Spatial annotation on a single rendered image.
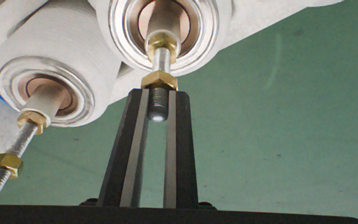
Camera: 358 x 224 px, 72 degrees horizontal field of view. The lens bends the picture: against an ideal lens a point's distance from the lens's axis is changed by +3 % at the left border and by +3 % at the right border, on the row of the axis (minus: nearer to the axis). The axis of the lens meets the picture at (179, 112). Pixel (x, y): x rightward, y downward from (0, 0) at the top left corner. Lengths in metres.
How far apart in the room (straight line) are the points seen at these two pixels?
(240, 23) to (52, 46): 0.17
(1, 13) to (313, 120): 0.62
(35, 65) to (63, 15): 0.06
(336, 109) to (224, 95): 0.27
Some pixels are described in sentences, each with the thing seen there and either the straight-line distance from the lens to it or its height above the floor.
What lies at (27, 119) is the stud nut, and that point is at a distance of 0.21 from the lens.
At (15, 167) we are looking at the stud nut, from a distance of 0.19.
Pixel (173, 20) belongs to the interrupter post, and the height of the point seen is 0.26.
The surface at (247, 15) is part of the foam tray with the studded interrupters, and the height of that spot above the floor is 0.18.
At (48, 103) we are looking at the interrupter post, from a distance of 0.22.
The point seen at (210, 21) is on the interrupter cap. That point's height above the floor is 0.25.
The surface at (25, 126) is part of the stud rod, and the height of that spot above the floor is 0.29.
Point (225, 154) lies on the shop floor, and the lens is 0.71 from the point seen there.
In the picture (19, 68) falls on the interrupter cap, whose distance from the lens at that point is 0.23.
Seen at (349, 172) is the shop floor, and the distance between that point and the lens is 0.93.
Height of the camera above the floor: 0.41
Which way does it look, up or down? 46 degrees down
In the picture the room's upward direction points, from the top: 180 degrees clockwise
